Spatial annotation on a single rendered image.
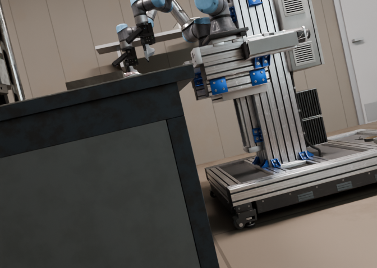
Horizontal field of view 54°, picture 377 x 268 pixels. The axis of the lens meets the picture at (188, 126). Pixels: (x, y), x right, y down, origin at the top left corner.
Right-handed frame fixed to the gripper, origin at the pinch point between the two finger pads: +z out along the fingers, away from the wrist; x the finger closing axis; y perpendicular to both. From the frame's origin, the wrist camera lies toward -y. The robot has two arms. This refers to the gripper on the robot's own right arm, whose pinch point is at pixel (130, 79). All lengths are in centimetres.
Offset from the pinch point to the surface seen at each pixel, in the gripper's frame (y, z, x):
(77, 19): -50, -100, 195
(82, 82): -13, 9, -111
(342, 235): 76, 95, -92
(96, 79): -8, 9, -111
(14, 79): -62, -11, -27
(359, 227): 85, 95, -88
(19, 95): -61, -2, -27
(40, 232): -27, 49, -145
